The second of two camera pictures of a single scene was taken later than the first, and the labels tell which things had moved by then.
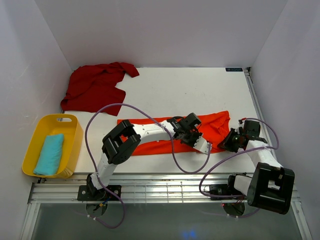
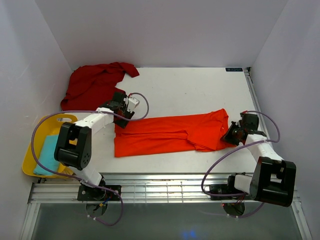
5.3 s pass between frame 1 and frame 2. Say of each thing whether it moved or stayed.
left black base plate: stayed
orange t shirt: stayed
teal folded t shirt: stayed
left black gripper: moved
